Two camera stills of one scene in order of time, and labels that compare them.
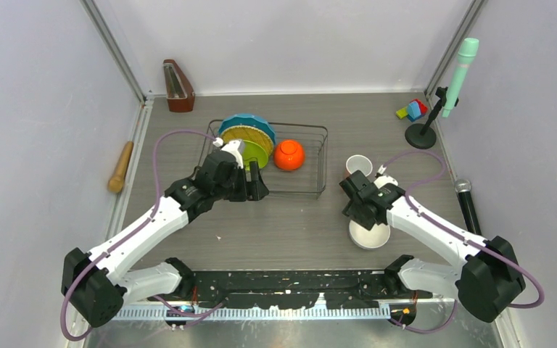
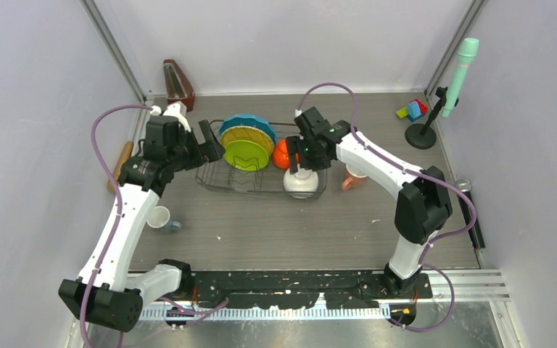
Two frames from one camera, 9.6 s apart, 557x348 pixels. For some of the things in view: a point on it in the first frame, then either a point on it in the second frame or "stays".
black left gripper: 256,189 -> 213,148
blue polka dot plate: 238,119 stays
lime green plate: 253,152 stays
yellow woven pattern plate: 247,133 stays
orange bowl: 289,155 stays
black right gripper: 350,211 -> 318,165
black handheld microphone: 463,187 stays
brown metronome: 180,94 stays
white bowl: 376,238 -> 302,183
